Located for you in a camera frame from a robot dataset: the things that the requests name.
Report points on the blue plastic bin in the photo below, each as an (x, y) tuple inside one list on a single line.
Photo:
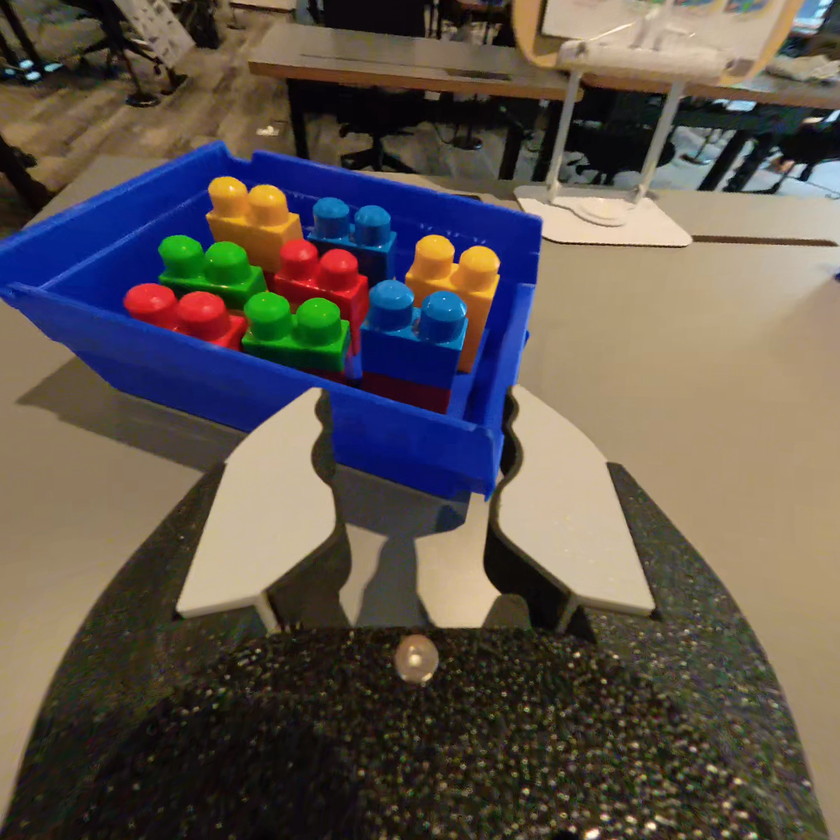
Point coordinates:
[(197, 387)]

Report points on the white desk stand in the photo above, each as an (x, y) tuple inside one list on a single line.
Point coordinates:
[(656, 226)]

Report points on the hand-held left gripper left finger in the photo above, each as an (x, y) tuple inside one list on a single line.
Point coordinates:
[(262, 512)]

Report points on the cluster of assorted mega blocks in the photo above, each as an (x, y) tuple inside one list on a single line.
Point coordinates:
[(262, 223)]

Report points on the tan rounded board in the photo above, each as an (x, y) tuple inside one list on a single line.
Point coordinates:
[(531, 39)]

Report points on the white printed placard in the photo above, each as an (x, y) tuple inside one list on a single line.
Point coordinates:
[(157, 26)]

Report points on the brown office desk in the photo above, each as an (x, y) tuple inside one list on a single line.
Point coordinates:
[(807, 95), (394, 59)]

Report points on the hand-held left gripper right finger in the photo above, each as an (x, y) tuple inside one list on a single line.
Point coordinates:
[(571, 525)]

